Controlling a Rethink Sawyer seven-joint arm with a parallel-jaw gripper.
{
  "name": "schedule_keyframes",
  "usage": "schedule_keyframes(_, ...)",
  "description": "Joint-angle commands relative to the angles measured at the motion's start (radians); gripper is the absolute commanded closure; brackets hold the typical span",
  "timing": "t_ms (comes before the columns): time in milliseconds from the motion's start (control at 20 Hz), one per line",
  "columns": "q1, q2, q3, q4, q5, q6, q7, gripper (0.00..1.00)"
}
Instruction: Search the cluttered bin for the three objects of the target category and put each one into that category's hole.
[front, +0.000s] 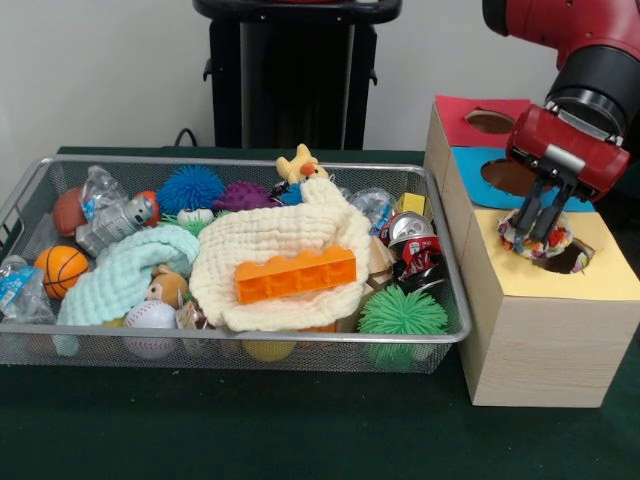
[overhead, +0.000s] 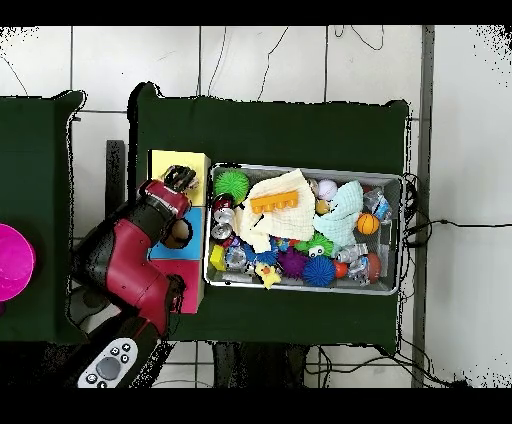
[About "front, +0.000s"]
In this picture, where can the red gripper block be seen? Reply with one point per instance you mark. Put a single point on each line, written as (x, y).
(565, 150)

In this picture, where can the colourful polka dot cloth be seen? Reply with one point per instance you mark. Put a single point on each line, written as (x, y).
(582, 261)

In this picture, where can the orange plastic compartment tray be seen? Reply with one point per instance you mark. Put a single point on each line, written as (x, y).
(297, 275)

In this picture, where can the cream waffle cloth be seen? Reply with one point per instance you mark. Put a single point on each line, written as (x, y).
(280, 230)

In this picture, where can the blue spiky ball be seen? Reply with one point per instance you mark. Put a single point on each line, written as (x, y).
(192, 185)

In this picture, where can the mint green knitted cloth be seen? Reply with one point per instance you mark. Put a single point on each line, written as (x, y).
(125, 265)

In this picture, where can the silver toy robot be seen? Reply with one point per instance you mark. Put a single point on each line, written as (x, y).
(112, 225)

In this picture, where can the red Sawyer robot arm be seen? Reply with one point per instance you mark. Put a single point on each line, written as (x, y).
(600, 20)

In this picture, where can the wooden box with three holes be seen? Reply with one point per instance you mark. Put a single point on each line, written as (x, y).
(545, 340)

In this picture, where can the large green spiky ball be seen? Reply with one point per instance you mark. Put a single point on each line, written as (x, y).
(402, 312)

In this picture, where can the yellow plush duck toy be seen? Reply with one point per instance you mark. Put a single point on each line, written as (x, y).
(300, 167)

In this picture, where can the dark green table cloth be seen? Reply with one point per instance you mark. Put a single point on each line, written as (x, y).
(300, 425)

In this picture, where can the white baseball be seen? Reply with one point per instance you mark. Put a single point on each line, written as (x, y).
(150, 317)

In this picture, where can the small brown football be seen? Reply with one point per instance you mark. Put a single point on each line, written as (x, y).
(67, 212)

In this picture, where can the small orange basketball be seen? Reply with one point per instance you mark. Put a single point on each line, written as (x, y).
(62, 272)

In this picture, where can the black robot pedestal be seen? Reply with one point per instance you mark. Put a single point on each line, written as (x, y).
(295, 75)

